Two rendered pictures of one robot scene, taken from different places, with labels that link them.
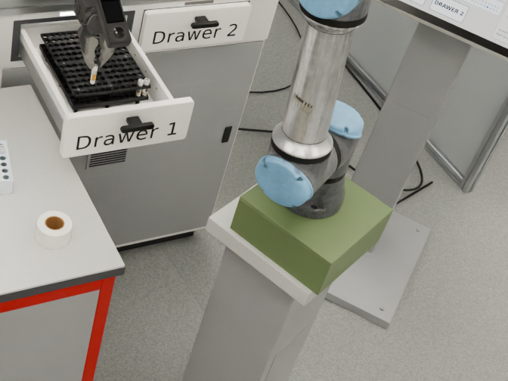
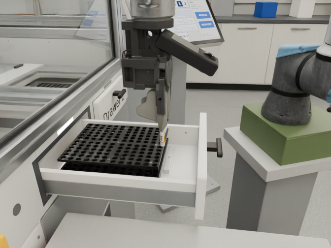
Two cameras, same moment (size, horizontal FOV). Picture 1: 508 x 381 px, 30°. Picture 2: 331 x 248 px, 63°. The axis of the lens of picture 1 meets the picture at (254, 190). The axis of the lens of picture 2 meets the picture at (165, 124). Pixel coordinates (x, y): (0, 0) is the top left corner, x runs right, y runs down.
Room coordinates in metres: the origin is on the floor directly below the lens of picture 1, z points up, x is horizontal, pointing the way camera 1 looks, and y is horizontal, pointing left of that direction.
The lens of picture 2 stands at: (1.19, 0.72, 1.23)
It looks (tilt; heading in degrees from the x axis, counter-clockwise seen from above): 27 degrees down; 318
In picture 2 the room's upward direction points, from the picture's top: straight up
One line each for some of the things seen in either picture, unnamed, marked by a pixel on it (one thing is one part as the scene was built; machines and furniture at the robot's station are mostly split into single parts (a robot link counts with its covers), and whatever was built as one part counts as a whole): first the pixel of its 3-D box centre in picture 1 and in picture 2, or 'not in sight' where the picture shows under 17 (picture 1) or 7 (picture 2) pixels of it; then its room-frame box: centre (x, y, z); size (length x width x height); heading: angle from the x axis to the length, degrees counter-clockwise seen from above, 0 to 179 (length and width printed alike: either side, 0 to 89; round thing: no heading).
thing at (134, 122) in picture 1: (134, 123); (214, 146); (1.51, 0.28, 0.91); 0.07 x 0.04 x 0.01; 131
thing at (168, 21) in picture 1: (195, 26); (112, 101); (1.98, 0.27, 0.87); 0.29 x 0.02 x 0.11; 131
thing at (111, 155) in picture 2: (93, 70); (119, 153); (1.68, 0.43, 0.87); 0.22 x 0.18 x 0.06; 41
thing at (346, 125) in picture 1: (328, 136); (297, 65); (1.52, -0.11, 1.03); 0.13 x 0.12 x 0.14; 160
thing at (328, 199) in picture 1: (314, 176); (287, 101); (1.53, -0.11, 0.91); 0.15 x 0.15 x 0.10
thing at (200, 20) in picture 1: (202, 21); (118, 93); (1.96, 0.25, 0.91); 0.07 x 0.04 x 0.01; 131
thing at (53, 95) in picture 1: (91, 69); (115, 154); (1.69, 0.43, 0.86); 0.40 x 0.26 x 0.06; 41
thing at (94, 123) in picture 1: (128, 127); (201, 157); (1.53, 0.30, 0.87); 0.29 x 0.02 x 0.11; 131
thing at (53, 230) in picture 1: (53, 230); not in sight; (1.27, 0.35, 0.78); 0.07 x 0.07 x 0.04
